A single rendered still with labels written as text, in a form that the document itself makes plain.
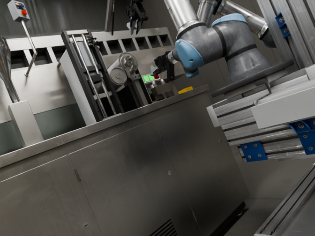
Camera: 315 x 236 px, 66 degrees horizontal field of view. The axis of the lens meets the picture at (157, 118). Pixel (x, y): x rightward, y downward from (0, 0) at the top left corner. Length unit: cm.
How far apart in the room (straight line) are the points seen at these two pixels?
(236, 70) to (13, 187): 90
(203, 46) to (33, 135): 97
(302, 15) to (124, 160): 92
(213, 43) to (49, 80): 123
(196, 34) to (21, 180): 82
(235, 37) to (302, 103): 34
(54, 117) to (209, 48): 118
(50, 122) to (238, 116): 121
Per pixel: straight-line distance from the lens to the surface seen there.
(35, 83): 180
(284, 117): 74
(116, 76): 163
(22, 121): 143
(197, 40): 88
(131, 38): 231
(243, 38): 93
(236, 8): 150
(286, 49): 110
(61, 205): 109
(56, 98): 179
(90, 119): 161
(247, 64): 91
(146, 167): 125
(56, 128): 173
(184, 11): 94
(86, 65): 145
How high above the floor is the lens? 80
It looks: 1 degrees up
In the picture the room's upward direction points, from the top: 23 degrees counter-clockwise
